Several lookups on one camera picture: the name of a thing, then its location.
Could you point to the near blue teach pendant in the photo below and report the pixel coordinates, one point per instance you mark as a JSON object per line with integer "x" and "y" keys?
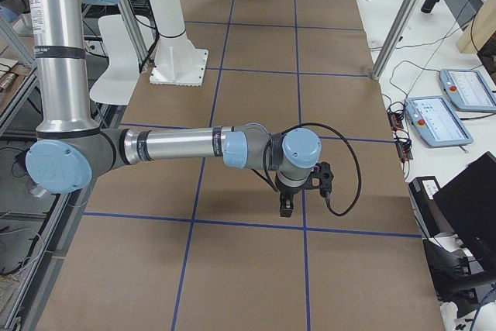
{"x": 436, "y": 123}

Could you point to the wooden board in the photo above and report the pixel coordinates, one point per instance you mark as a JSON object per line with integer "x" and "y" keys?
{"x": 480, "y": 30}

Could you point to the white plastic chair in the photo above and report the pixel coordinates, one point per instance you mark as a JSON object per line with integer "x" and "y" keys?
{"x": 117, "y": 83}

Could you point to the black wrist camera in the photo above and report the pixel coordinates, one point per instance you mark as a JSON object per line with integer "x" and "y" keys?
{"x": 321, "y": 179}

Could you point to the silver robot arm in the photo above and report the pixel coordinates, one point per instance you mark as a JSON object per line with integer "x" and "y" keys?
{"x": 72, "y": 149}

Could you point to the black power box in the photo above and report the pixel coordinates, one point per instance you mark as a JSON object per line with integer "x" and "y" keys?
{"x": 422, "y": 190}

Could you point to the blue teach pendant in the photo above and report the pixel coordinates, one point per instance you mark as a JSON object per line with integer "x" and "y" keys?
{"x": 467, "y": 90}
{"x": 436, "y": 123}

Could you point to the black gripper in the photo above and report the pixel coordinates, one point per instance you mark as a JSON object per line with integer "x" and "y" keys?
{"x": 287, "y": 192}

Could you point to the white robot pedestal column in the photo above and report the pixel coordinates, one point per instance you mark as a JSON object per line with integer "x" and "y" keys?
{"x": 177, "y": 61}

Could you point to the orange black circuit board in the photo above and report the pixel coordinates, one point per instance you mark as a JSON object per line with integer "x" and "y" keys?
{"x": 395, "y": 119}

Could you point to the black monitor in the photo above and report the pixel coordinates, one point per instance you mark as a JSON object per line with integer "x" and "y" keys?
{"x": 468, "y": 204}

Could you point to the far blue teach pendant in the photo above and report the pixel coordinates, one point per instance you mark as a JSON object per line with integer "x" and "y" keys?
{"x": 467, "y": 90}

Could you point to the aluminium frame post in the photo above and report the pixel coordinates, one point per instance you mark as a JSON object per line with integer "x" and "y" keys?
{"x": 400, "y": 21}

